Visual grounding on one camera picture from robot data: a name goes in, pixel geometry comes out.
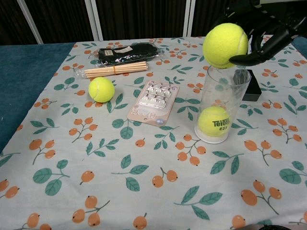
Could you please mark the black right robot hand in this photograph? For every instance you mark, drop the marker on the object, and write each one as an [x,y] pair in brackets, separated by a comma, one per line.
[266,28]

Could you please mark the plain yellow tennis ball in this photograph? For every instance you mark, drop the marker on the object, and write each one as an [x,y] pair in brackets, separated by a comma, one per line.
[224,45]
[101,89]

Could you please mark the clear plastic tube container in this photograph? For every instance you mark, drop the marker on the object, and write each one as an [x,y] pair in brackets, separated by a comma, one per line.
[221,105]

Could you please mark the yellow tennis ball with print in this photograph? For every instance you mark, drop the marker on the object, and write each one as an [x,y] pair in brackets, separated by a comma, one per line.
[214,123]

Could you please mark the black box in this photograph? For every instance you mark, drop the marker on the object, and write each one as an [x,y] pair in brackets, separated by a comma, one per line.
[251,88]

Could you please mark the pink hook blister pack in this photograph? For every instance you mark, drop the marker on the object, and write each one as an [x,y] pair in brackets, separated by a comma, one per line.
[154,101]

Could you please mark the black item in plastic bag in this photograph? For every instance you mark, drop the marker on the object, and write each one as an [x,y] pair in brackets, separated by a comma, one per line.
[127,54]

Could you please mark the bundle of wooden sticks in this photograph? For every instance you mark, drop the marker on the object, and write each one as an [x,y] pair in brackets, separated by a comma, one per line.
[115,70]

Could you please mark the floral fruit print tablecloth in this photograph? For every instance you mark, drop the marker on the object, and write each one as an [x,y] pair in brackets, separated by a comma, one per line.
[153,148]

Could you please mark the teal blue cloth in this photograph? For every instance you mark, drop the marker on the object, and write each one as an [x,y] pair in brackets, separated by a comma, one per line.
[26,88]

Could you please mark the white metal frame post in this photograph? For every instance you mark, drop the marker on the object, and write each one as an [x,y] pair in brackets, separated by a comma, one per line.
[189,18]
[94,20]
[30,20]

